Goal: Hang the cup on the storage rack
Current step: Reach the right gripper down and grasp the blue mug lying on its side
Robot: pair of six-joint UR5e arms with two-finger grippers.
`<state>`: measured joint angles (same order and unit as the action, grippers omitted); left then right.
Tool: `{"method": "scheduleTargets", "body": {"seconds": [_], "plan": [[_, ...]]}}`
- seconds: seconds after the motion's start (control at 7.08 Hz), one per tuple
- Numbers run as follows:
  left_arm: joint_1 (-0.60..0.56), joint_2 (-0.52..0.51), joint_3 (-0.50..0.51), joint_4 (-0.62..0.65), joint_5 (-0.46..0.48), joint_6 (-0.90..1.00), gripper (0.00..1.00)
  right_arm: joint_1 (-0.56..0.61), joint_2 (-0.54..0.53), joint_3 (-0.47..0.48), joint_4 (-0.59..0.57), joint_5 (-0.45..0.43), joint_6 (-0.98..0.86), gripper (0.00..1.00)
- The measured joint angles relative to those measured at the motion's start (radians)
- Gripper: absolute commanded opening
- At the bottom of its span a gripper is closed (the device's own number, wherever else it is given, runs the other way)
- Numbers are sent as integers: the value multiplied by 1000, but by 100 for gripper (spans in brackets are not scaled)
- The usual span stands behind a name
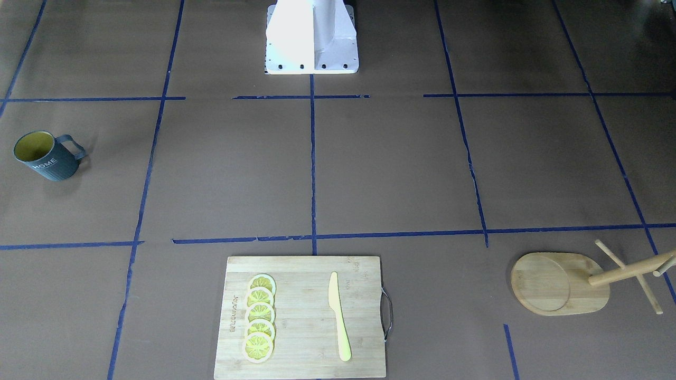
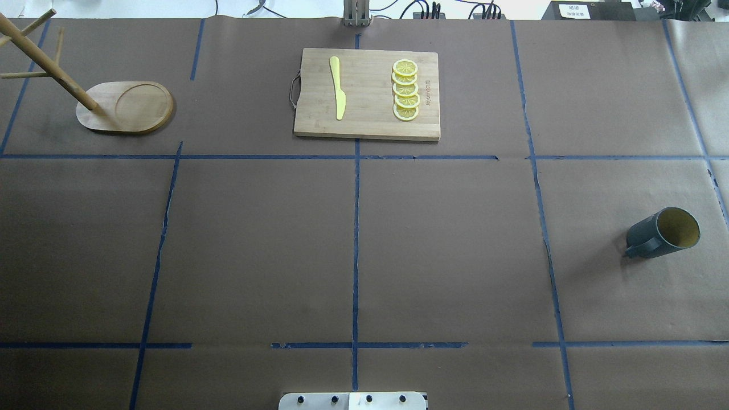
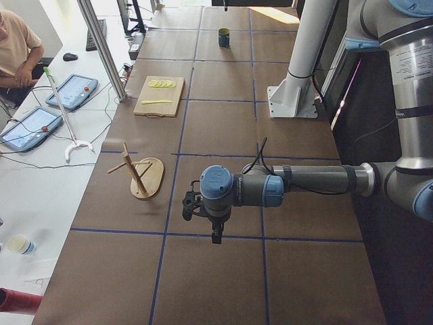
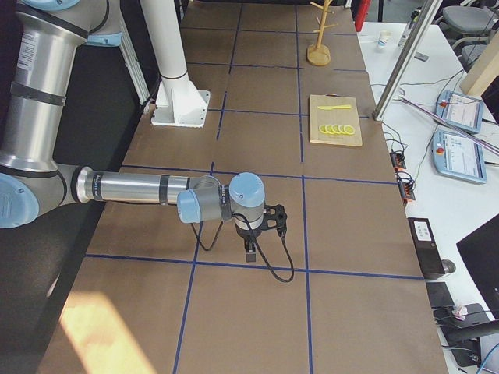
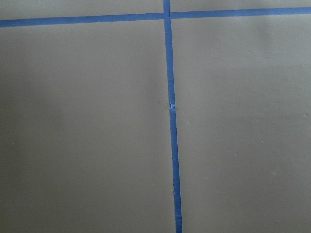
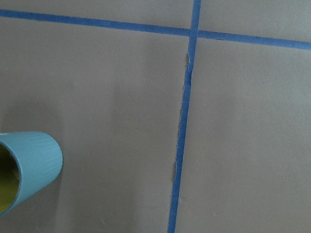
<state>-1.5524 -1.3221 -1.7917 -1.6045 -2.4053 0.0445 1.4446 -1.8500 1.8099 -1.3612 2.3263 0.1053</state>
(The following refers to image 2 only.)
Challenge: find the dark blue cup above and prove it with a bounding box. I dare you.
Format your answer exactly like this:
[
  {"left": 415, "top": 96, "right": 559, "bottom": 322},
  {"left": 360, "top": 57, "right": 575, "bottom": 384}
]
[{"left": 624, "top": 207, "right": 701, "bottom": 259}]

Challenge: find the wooden cup storage rack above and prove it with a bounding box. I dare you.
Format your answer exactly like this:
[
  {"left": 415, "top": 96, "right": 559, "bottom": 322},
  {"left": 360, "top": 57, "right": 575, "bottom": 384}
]
[{"left": 1, "top": 9, "right": 174, "bottom": 134}]

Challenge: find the lemon slice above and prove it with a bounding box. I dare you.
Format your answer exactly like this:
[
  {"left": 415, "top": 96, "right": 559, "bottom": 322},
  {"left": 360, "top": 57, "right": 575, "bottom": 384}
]
[
  {"left": 391, "top": 58, "right": 419, "bottom": 77},
  {"left": 392, "top": 103, "right": 419, "bottom": 122},
  {"left": 394, "top": 93, "right": 421, "bottom": 109},
  {"left": 392, "top": 83, "right": 419, "bottom": 97},
  {"left": 391, "top": 72, "right": 417, "bottom": 86}
]

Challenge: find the yellow plastic knife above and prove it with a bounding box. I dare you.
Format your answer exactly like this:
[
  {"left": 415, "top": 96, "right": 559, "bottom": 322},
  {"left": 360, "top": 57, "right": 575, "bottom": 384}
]
[{"left": 330, "top": 55, "right": 346, "bottom": 120}]

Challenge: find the wooden cutting board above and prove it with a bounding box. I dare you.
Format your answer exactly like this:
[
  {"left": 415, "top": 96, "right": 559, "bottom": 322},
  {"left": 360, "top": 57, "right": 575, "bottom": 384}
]
[{"left": 293, "top": 48, "right": 441, "bottom": 142}]

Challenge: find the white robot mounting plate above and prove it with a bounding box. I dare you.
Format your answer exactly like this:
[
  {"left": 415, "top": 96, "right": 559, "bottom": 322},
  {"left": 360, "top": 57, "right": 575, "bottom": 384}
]
[{"left": 278, "top": 391, "right": 429, "bottom": 409}]

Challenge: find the black box with label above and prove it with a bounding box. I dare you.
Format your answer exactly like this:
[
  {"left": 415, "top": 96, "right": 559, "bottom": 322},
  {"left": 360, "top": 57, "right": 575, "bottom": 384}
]
[{"left": 541, "top": 1, "right": 636, "bottom": 21}]

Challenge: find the aluminium frame post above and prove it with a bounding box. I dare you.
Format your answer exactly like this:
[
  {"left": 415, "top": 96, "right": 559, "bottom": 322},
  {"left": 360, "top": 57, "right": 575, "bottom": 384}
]
[{"left": 342, "top": 0, "right": 372, "bottom": 27}]

